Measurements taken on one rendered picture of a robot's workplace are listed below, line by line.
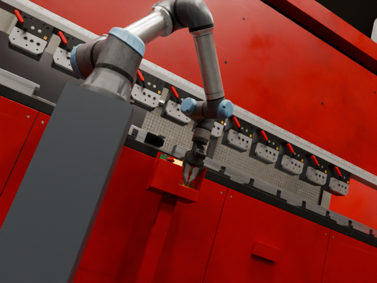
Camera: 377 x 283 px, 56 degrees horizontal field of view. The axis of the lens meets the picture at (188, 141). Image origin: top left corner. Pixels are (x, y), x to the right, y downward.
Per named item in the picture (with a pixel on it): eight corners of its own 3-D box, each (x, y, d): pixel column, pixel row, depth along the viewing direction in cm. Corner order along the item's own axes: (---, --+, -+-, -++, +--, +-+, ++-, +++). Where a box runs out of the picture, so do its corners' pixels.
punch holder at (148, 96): (129, 96, 178) (140, 68, 182) (125, 100, 185) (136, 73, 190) (156, 108, 183) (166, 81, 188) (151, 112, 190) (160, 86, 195)
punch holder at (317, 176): (307, 178, 218) (312, 153, 223) (298, 178, 226) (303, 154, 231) (325, 186, 223) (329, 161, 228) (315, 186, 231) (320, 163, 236)
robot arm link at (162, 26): (85, 47, 101) (189, -10, 134) (58, 54, 111) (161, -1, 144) (104, 85, 106) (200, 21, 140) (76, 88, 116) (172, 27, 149)
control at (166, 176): (150, 186, 139) (164, 144, 144) (145, 190, 154) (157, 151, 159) (197, 202, 142) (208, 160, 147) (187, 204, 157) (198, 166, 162)
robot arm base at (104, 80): (128, 105, 92) (141, 72, 95) (72, 85, 91) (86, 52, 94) (127, 121, 107) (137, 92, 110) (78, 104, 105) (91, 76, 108)
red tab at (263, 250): (253, 254, 180) (256, 240, 182) (251, 254, 182) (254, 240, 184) (276, 261, 185) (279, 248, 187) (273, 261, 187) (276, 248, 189)
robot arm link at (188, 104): (201, 95, 142) (216, 106, 150) (180, 96, 150) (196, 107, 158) (197, 113, 140) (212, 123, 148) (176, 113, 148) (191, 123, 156)
